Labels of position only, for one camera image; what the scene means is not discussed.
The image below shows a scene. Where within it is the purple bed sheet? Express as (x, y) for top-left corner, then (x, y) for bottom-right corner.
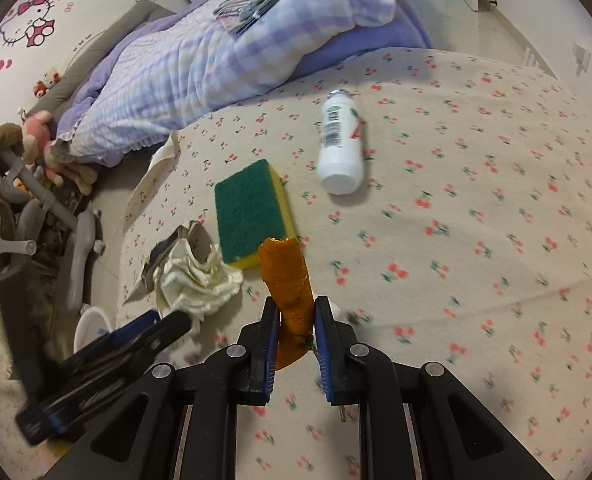
(296, 10), (434, 81)

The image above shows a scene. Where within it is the cat wall sticker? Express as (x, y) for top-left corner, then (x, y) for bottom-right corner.
(0, 0), (59, 51)

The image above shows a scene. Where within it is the grey swivel chair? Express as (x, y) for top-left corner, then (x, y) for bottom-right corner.
(0, 150), (106, 311)

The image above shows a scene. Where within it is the white wall socket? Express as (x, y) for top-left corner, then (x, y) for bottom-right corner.
(571, 42), (592, 76)

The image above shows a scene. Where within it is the white plastic bin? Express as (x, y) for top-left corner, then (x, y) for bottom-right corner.
(74, 306), (119, 356)

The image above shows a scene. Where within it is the white plastic bottle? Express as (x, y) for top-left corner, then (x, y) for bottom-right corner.
(317, 89), (364, 196)

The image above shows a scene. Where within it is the white cat plush toy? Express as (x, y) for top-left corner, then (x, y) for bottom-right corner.
(32, 67), (62, 99)

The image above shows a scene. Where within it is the purple checkered quilt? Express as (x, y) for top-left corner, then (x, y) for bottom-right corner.
(56, 0), (397, 168)

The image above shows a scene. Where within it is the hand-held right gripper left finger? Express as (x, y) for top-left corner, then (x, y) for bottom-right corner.
(43, 296), (281, 480)

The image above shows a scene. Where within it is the green and yellow sponge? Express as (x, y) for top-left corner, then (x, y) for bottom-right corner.
(214, 159), (298, 270)

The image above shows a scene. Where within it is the white tissue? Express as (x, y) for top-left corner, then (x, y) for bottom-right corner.
(153, 237), (245, 322)

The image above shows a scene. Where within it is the grey bolster pillow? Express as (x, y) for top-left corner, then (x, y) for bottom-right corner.
(28, 0), (177, 116)

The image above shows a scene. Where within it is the cherry print tablecloth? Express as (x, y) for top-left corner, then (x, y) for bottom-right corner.
(40, 47), (592, 480)

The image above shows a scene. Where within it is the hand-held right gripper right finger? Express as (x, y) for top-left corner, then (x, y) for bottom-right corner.
(313, 296), (559, 480)

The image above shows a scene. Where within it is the pink plush toy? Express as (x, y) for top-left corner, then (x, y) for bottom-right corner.
(20, 110), (99, 196)

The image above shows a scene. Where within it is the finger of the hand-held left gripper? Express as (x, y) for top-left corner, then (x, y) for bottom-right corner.
(83, 309), (163, 356)
(58, 310), (194, 403)

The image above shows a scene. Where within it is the floral print cloth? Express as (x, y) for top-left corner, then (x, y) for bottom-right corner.
(0, 385), (71, 480)

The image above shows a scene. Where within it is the orange peel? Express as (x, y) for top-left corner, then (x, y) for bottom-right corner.
(258, 236), (314, 372)

